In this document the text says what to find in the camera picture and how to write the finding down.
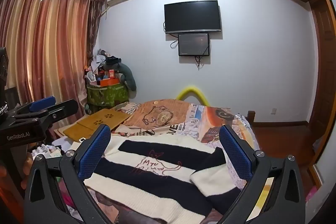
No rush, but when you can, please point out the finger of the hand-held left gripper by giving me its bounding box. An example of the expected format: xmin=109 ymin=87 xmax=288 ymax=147
xmin=31 ymin=99 xmax=79 ymax=127
xmin=10 ymin=96 xmax=57 ymax=118

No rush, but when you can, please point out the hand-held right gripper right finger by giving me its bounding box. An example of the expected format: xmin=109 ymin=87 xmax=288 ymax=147
xmin=215 ymin=124 xmax=306 ymax=224

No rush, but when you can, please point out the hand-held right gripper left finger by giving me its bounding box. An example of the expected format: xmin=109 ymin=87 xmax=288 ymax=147
xmin=24 ymin=124 xmax=112 ymax=224

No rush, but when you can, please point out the navy and white striped sweater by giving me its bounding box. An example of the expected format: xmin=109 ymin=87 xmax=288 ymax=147
xmin=83 ymin=132 xmax=248 ymax=223

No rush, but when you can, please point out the person's left hand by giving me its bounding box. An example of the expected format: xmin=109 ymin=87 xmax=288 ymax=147
xmin=20 ymin=152 xmax=34 ymax=189

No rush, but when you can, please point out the bamboo lap desk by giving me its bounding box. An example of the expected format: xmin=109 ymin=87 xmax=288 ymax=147
xmin=63 ymin=108 xmax=132 ymax=143

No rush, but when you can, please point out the orange box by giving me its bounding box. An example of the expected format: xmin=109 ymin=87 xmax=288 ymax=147
xmin=99 ymin=77 xmax=118 ymax=87

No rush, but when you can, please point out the striped pink curtain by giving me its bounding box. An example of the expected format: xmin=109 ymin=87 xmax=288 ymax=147
xmin=0 ymin=0 xmax=105 ymax=119

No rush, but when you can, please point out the grey plush toy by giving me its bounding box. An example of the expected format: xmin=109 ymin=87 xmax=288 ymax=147
xmin=104 ymin=63 xmax=137 ymax=90

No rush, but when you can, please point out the yellow foam tube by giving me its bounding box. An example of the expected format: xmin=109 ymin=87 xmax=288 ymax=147
xmin=175 ymin=85 xmax=210 ymax=106

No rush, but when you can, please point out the printed blanket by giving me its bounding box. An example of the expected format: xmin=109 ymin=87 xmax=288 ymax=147
xmin=52 ymin=99 xmax=260 ymax=224

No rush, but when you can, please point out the pink cloth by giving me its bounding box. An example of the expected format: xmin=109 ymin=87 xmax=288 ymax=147
xmin=305 ymin=185 xmax=319 ymax=202

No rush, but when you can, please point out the wooden door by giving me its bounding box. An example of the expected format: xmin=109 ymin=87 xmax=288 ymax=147
xmin=307 ymin=0 xmax=336 ymax=188

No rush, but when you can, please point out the small black wall monitor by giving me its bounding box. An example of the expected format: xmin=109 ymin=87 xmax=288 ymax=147
xmin=178 ymin=33 xmax=210 ymax=57

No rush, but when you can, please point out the black wall television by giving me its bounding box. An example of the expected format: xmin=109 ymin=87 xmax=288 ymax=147
xmin=164 ymin=0 xmax=222 ymax=34

